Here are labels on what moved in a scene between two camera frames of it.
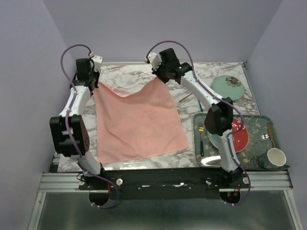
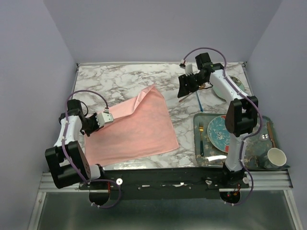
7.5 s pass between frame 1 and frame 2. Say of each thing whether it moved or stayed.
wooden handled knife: stayed
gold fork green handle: stayed
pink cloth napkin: moved
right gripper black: moved
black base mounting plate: stayed
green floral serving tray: stayed
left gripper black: moved
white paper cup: stayed
